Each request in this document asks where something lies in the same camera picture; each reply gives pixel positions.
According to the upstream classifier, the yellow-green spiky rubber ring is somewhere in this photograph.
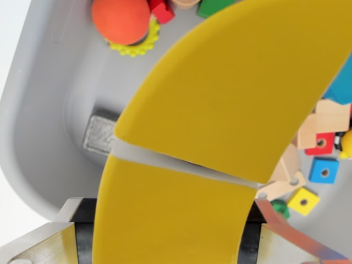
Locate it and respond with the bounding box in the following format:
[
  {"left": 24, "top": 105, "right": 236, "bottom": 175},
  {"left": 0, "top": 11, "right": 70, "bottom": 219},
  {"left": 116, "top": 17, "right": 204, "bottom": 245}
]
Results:
[{"left": 104, "top": 18, "right": 162, "bottom": 58}]

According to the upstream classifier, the yellow square wooden nut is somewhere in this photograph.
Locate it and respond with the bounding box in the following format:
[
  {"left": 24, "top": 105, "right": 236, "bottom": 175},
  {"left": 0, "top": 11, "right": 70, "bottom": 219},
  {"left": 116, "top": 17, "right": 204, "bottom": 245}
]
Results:
[{"left": 287, "top": 186, "right": 322, "bottom": 218}]

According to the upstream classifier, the green wooden cube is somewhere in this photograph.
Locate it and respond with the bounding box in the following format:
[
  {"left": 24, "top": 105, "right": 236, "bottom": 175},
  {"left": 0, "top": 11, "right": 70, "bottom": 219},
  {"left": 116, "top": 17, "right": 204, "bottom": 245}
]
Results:
[{"left": 196, "top": 0, "right": 238, "bottom": 20}]

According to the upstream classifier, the natural wooden cylinder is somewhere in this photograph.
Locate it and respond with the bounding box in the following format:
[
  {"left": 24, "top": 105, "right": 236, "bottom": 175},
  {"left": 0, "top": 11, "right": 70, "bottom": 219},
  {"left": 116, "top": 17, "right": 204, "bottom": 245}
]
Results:
[{"left": 170, "top": 0, "right": 202, "bottom": 11}]

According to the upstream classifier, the blue square wooden nut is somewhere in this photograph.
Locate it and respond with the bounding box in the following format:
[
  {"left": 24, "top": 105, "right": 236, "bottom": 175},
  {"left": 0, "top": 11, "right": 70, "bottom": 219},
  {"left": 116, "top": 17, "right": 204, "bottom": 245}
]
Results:
[{"left": 307, "top": 157, "right": 341, "bottom": 185}]

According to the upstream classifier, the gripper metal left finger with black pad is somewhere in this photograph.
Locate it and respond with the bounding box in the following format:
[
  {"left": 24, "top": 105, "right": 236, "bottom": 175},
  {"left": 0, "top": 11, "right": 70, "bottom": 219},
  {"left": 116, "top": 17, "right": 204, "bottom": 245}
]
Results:
[{"left": 0, "top": 197, "right": 97, "bottom": 264}]

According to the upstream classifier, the small black toy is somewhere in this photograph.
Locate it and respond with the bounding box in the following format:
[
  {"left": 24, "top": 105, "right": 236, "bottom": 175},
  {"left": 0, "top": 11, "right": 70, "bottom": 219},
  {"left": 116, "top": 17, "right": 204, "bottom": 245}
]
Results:
[{"left": 333, "top": 131, "right": 344, "bottom": 152}]

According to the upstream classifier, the orange foam ball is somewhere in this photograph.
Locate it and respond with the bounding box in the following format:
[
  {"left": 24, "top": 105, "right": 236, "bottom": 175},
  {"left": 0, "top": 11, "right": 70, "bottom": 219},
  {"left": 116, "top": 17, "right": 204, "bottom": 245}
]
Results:
[{"left": 91, "top": 0, "right": 152, "bottom": 47}]

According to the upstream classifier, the natural wooden plate with holes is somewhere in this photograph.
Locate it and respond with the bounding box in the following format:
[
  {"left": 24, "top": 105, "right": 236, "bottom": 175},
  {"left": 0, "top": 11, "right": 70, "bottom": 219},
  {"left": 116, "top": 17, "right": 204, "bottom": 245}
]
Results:
[{"left": 255, "top": 169, "right": 307, "bottom": 201}]

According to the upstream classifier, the yellow wooden sliced banana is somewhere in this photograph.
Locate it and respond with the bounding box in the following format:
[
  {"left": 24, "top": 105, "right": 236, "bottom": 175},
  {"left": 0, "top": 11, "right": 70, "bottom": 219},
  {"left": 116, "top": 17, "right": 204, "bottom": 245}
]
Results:
[{"left": 91, "top": 0, "right": 352, "bottom": 264}]

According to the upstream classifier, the grey plastic bin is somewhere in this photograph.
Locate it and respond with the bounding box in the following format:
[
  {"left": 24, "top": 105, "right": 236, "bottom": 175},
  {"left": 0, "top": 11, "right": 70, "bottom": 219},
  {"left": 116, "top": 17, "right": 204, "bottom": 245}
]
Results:
[{"left": 0, "top": 0, "right": 352, "bottom": 264}]

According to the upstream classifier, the teal wooden block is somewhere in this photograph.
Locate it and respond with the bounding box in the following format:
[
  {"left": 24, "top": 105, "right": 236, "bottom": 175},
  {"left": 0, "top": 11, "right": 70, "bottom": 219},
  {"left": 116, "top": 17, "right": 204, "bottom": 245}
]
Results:
[{"left": 321, "top": 52, "right": 352, "bottom": 107}]

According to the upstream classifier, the small red toy block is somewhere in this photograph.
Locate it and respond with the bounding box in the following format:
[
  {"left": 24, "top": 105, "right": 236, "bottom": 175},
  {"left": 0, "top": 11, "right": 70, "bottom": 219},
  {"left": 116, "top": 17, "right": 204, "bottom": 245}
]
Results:
[{"left": 149, "top": 0, "right": 176, "bottom": 25}]

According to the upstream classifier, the green wooden hex bolt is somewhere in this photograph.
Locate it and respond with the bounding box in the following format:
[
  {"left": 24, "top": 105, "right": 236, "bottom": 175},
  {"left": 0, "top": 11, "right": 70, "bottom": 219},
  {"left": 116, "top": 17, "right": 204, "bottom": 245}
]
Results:
[{"left": 270, "top": 199, "right": 292, "bottom": 220}]

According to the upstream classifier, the natural wooden block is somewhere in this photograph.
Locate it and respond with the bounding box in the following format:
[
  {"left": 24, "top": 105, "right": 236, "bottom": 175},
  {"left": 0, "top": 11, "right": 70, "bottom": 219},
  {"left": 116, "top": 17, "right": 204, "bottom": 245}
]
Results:
[
  {"left": 296, "top": 113, "right": 319, "bottom": 151},
  {"left": 271, "top": 143, "right": 300, "bottom": 184},
  {"left": 314, "top": 98, "right": 352, "bottom": 136}
]

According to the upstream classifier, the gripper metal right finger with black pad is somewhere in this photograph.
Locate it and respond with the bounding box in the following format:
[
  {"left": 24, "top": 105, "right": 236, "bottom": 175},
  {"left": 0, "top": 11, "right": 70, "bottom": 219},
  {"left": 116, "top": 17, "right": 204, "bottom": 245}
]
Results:
[{"left": 238, "top": 199, "right": 352, "bottom": 264}]

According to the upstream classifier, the red square wooden nut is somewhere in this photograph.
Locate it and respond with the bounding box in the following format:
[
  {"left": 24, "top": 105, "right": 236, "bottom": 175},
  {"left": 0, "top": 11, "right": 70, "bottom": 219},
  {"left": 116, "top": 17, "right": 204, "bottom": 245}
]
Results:
[{"left": 304, "top": 132, "right": 336, "bottom": 157}]

